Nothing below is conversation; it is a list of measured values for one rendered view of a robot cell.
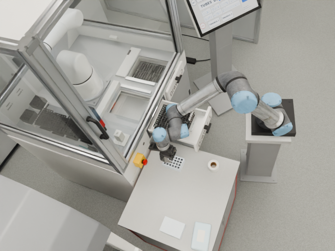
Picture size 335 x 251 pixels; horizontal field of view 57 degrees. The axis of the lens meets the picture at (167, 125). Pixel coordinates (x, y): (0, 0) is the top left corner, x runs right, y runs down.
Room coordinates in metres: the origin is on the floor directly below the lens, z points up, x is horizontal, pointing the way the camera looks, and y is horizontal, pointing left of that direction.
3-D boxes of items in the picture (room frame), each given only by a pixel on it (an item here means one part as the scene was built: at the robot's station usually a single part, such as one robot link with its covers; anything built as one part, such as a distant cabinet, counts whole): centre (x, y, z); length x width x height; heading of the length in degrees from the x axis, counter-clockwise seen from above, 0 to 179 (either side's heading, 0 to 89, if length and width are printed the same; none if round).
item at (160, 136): (0.83, 0.05, 1.14); 0.09 x 0.08 x 0.11; 85
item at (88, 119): (0.80, 0.30, 1.45); 0.05 x 0.03 x 0.19; 51
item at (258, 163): (0.90, -0.63, 0.38); 0.30 x 0.30 x 0.76; 66
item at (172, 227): (0.44, 0.16, 0.79); 0.13 x 0.09 x 0.05; 51
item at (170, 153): (0.83, 0.05, 0.98); 0.09 x 0.08 x 0.12; 50
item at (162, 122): (1.07, -0.05, 0.87); 0.22 x 0.18 x 0.06; 51
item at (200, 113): (1.07, -0.05, 0.86); 0.40 x 0.26 x 0.06; 51
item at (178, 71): (1.39, -0.16, 0.87); 0.29 x 0.02 x 0.11; 141
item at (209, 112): (0.94, -0.21, 0.87); 0.29 x 0.02 x 0.11; 141
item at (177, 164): (0.83, 0.04, 0.78); 0.12 x 0.08 x 0.04; 50
